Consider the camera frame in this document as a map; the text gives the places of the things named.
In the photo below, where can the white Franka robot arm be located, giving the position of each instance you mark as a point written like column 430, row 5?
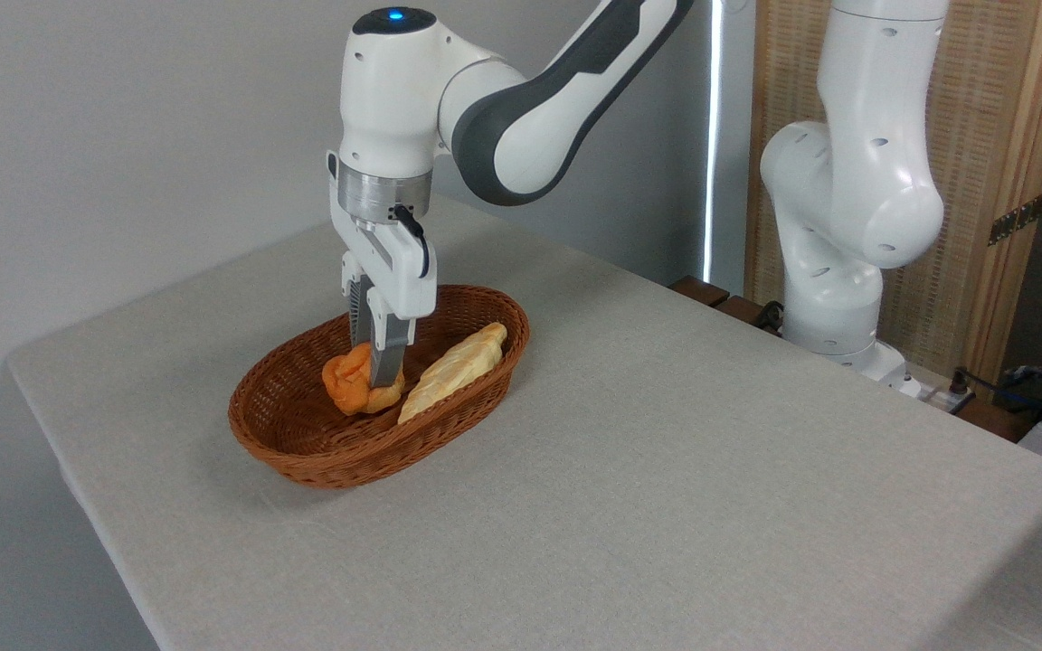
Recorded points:
column 394, row 90

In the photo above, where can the metal screen hinge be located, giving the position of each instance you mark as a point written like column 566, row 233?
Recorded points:
column 1017, row 220

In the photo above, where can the white vertical light strip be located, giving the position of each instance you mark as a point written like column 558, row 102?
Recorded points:
column 713, row 181

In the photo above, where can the white power strip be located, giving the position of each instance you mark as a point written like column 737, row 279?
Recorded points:
column 933, row 391

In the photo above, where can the orange round bread roll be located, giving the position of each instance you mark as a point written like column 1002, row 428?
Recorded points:
column 346, row 384

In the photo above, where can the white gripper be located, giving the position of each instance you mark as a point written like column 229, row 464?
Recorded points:
column 394, row 267

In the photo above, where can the pale long bread loaf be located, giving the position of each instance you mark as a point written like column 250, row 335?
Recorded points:
column 453, row 369

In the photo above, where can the brown wooden platform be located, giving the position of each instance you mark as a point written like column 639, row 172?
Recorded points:
column 702, row 291

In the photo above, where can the brown wicker basket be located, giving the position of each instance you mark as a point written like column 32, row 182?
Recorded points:
column 304, row 434

